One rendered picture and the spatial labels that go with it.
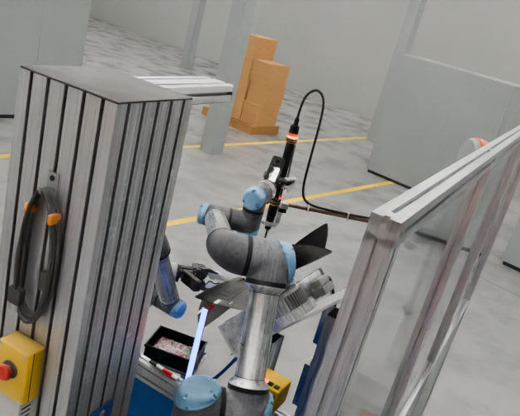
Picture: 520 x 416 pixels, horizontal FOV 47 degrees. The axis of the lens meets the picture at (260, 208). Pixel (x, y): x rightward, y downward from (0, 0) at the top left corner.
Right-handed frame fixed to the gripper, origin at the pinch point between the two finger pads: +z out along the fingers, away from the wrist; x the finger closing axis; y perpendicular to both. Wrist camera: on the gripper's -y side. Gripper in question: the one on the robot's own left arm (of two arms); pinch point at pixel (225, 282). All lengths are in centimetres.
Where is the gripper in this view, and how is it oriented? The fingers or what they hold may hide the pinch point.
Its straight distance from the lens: 239.5
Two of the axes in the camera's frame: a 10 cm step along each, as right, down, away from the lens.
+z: 9.6, 1.9, 2.0
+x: -2.3, 9.5, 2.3
